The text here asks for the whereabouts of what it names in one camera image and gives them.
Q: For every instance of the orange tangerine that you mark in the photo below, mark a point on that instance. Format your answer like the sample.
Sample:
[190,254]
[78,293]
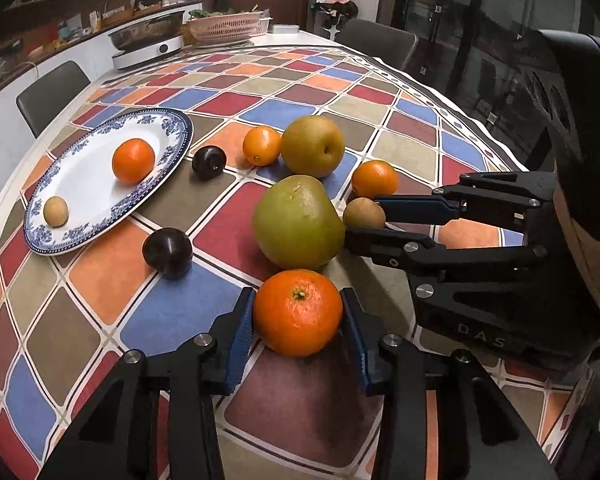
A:
[374,177]
[133,160]
[297,312]

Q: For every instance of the white kitchen counter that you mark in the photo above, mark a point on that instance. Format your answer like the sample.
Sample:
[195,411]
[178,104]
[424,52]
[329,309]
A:
[87,52]

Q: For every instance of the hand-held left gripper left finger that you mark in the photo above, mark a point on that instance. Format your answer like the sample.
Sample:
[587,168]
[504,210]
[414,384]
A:
[240,340]

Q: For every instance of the dark glass cabinet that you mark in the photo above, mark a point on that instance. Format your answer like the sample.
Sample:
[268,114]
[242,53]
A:
[455,15]

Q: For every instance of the flat white box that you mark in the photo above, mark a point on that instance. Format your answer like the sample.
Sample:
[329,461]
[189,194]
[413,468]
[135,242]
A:
[284,29]

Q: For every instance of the grey dining chair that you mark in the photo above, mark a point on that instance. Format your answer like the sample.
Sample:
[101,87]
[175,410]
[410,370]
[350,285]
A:
[52,95]
[377,42]

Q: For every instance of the brown round pear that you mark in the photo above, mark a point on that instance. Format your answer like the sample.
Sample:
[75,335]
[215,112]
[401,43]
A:
[312,145]

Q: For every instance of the steel cooking pot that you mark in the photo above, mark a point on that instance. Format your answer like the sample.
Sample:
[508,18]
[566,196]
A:
[145,27]

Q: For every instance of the small brown round fruit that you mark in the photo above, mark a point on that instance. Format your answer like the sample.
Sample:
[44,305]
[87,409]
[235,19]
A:
[362,214]
[55,211]

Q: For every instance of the green leafy vegetables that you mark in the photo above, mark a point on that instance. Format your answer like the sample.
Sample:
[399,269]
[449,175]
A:
[215,12]

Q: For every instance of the pink plastic basket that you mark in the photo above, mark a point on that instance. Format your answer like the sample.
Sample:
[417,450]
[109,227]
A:
[225,29]

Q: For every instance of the large green pear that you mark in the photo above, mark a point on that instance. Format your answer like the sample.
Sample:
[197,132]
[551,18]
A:
[295,225]

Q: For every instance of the yellow-orange orange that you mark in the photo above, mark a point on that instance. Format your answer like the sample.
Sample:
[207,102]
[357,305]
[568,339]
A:
[261,146]

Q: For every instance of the colourful checked tablecloth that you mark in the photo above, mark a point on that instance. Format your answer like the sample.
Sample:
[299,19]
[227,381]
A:
[130,320]

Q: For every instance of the black box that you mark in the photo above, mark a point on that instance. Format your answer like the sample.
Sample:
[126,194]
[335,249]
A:
[148,1]

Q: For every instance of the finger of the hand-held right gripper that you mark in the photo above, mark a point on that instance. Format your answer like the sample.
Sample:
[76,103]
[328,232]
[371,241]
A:
[380,242]
[415,207]

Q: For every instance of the white induction cooker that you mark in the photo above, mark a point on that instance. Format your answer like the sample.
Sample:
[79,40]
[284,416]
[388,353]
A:
[150,55]

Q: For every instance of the black stroller with pink cloth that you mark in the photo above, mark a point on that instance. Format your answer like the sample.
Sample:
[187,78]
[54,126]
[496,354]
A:
[337,7]

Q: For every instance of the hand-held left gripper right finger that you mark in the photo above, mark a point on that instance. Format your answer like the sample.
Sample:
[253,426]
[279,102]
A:
[362,355]

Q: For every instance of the blue patterned white plate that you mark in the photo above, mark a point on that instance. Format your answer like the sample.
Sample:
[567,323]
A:
[90,175]

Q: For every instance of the dark purple plum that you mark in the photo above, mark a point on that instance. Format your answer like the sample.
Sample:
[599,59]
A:
[208,162]
[167,252]

